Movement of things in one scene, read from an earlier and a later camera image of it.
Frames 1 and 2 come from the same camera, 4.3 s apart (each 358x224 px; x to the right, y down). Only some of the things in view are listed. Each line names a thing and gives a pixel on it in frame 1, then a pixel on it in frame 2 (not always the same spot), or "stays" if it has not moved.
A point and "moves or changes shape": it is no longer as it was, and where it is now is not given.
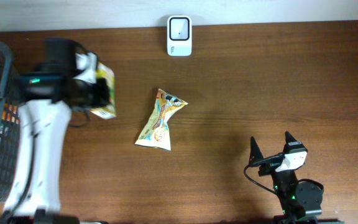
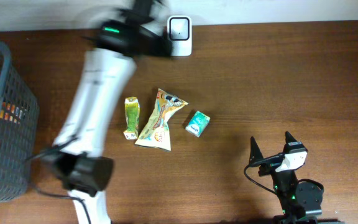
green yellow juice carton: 107,112 moves or changes shape
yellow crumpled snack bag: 156,134 stays
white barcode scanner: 179,35 stays
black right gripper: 255,154 stays
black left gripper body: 89,94 -> 161,47
